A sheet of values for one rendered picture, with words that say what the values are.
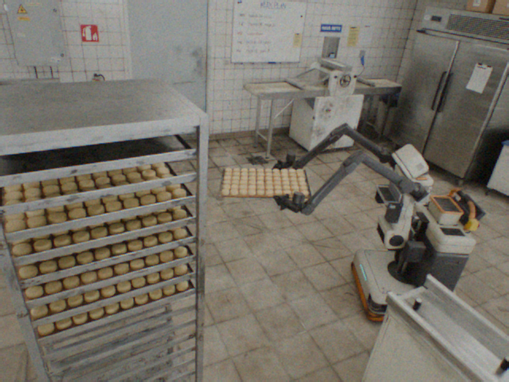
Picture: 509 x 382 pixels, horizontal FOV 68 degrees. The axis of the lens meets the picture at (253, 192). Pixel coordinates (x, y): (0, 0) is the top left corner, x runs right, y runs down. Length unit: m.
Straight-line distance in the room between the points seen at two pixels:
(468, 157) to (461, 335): 3.60
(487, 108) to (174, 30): 3.92
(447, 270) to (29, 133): 2.62
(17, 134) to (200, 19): 4.43
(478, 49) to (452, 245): 3.06
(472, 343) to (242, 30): 4.60
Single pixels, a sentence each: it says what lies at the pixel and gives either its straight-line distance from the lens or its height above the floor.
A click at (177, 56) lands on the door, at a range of 5.36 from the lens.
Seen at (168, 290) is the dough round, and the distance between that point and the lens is 1.64.
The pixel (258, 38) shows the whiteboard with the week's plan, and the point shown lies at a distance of 5.68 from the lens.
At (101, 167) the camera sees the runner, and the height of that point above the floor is 1.68.
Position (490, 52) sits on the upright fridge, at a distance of 5.30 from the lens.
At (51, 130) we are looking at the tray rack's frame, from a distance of 1.12.
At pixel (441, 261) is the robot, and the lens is 2.91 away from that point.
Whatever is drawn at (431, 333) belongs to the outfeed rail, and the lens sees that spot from 1.95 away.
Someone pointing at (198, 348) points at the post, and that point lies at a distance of 1.88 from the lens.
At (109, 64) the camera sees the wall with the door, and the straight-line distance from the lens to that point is 5.19.
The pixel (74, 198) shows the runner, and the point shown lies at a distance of 1.24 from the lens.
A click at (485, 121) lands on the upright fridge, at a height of 0.94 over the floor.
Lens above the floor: 2.21
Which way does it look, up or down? 30 degrees down
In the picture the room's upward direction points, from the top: 5 degrees clockwise
